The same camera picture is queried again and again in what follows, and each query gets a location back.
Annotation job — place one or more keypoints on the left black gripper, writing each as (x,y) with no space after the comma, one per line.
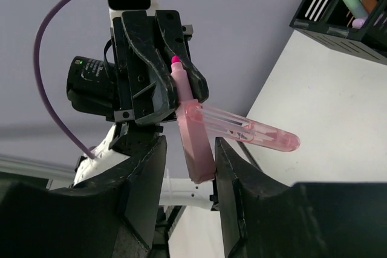
(143,48)

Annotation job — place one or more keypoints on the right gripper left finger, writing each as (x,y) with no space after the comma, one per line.
(112,214)

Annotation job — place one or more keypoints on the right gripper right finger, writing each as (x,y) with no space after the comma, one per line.
(261,217)

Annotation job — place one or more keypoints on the pink highlighter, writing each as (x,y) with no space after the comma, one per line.
(196,121)

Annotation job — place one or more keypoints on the purple highlighter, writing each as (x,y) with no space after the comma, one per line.
(358,23)

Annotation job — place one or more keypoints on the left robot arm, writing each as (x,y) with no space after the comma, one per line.
(92,89)

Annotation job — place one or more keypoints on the black slotted organizer box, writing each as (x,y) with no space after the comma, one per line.
(330,23)

